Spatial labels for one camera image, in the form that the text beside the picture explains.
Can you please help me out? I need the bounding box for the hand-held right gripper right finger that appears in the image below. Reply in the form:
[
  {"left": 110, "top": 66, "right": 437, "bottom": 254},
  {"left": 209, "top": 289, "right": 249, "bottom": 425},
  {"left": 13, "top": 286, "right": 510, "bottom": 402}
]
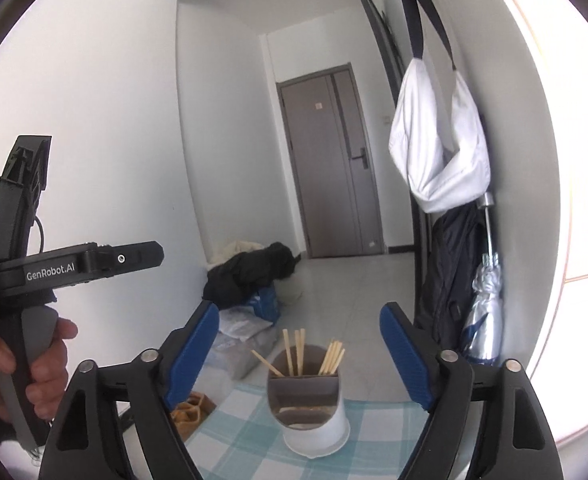
[{"left": 379, "top": 301, "right": 565, "bottom": 480}]

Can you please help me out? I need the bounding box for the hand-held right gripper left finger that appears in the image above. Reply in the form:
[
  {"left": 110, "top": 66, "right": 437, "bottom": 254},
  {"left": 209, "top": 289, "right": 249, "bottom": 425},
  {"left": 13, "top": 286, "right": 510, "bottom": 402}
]
[{"left": 38, "top": 300, "right": 221, "bottom": 480}]

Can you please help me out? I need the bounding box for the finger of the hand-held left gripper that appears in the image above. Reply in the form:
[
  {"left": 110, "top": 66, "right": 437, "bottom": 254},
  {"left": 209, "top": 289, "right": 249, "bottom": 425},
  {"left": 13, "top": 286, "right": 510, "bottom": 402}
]
[{"left": 0, "top": 135, "right": 51, "bottom": 267}]

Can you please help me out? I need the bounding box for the bundle of wooden chopsticks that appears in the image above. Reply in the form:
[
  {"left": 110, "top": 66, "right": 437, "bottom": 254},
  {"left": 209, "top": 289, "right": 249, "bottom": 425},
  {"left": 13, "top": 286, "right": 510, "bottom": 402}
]
[{"left": 251, "top": 327, "right": 346, "bottom": 378}]

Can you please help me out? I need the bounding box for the white grey utensil holder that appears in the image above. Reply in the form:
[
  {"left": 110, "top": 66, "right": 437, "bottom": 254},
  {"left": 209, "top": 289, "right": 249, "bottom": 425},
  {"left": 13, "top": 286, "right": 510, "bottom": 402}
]
[{"left": 266, "top": 345, "right": 350, "bottom": 458}]

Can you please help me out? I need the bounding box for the white shoulder bag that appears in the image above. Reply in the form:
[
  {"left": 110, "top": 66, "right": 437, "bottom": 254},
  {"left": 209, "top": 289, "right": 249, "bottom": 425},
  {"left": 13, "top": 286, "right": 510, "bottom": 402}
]
[{"left": 389, "top": 0, "right": 491, "bottom": 214}]

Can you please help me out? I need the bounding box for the person's left hand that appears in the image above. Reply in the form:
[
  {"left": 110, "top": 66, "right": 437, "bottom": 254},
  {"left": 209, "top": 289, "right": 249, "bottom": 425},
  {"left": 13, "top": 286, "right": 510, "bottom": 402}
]
[{"left": 0, "top": 319, "right": 79, "bottom": 423}]

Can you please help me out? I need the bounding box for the grey plastic package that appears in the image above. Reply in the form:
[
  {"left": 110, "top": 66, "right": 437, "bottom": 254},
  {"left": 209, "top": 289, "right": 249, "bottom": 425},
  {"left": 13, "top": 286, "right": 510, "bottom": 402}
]
[{"left": 209, "top": 332, "right": 280, "bottom": 381}]

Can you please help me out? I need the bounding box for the white plastic package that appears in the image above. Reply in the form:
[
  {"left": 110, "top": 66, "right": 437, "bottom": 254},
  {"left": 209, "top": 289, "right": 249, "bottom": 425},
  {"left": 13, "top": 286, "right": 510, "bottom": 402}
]
[{"left": 216, "top": 307, "right": 275, "bottom": 341}]

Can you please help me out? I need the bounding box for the black hanging jacket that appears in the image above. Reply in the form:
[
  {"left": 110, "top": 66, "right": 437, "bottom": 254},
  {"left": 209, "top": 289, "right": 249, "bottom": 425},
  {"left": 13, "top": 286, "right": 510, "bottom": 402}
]
[{"left": 414, "top": 202, "right": 490, "bottom": 356}]

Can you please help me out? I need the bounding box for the silver folded umbrella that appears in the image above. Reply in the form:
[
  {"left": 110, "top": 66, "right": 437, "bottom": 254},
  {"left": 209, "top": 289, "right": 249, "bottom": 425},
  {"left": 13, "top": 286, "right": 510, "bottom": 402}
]
[{"left": 461, "top": 192, "right": 505, "bottom": 366}]

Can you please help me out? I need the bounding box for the teal checked tablecloth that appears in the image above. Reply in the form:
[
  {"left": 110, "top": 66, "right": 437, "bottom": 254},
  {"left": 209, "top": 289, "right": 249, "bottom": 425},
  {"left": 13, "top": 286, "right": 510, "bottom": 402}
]
[{"left": 184, "top": 384, "right": 442, "bottom": 480}]

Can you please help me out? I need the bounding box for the cream cloth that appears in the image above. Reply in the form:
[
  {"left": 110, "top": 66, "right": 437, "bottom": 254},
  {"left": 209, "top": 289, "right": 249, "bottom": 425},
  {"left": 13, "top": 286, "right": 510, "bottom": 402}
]
[{"left": 209, "top": 240, "right": 265, "bottom": 271}]

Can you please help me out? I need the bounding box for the beige sack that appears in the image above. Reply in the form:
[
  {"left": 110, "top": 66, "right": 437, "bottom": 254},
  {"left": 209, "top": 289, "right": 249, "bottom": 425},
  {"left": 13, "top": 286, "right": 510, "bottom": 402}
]
[{"left": 274, "top": 275, "right": 305, "bottom": 306}]

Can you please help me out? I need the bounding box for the grey door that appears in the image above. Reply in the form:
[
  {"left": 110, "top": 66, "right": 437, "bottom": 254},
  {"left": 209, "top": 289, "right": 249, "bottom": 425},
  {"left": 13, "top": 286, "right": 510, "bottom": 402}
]
[{"left": 276, "top": 64, "right": 386, "bottom": 259}]

